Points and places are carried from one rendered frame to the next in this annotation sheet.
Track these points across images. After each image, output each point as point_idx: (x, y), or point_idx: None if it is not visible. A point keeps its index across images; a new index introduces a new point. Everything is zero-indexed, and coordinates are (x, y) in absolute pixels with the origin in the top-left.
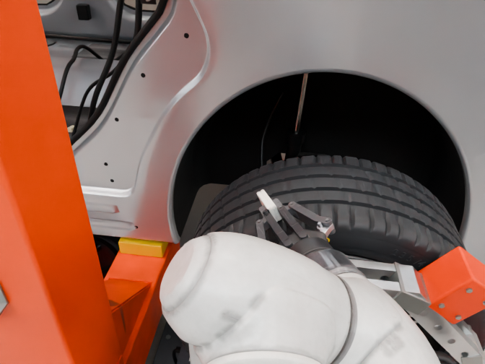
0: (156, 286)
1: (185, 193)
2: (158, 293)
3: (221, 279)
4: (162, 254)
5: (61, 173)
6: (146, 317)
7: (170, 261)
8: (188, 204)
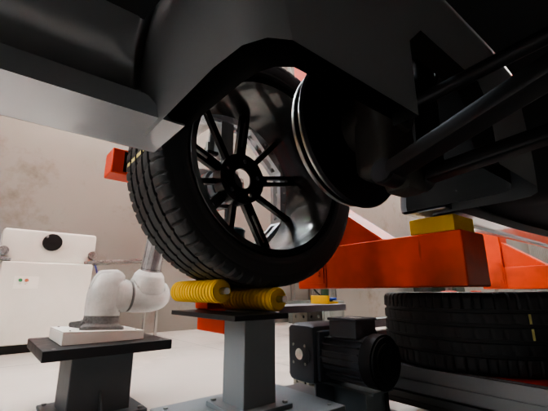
0: (379, 241)
1: (451, 180)
2: (382, 254)
3: None
4: (410, 231)
5: None
6: (356, 248)
7: (422, 250)
8: (453, 194)
